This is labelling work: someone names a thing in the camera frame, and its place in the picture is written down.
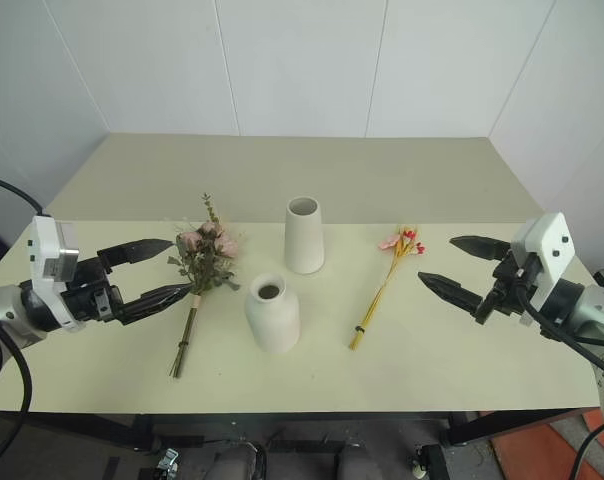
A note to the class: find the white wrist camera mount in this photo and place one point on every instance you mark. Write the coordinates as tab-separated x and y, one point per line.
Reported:
46	250
549	240

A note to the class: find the pink flower bouquet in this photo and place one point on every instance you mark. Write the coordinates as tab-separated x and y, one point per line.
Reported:
207	255

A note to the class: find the tall conical white vase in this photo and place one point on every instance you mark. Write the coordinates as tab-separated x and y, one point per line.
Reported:
304	240

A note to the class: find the black metal table frame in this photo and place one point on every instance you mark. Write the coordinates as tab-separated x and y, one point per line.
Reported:
507	426

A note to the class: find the orange floor mat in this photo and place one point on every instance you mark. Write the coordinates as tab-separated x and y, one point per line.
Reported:
532	460

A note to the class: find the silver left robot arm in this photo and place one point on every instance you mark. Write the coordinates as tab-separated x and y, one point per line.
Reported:
2	306

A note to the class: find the yellow-stemmed red berry bouquet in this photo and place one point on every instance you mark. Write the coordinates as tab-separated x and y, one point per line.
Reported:
399	260

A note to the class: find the white bottle-shaped vase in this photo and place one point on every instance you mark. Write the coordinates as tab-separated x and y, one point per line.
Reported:
274	320

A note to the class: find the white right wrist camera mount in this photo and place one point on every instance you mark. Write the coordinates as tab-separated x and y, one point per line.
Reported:
549	240

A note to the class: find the silver caster wheel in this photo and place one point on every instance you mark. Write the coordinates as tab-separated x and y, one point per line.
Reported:
421	462
168	462

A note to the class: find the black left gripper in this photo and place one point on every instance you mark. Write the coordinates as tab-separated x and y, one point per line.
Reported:
89	297

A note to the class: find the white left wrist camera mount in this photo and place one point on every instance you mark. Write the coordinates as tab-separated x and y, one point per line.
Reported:
46	250

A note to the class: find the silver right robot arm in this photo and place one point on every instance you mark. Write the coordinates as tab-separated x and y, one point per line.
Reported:
598	306

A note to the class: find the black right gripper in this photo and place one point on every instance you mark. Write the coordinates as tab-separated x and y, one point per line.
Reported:
504	295

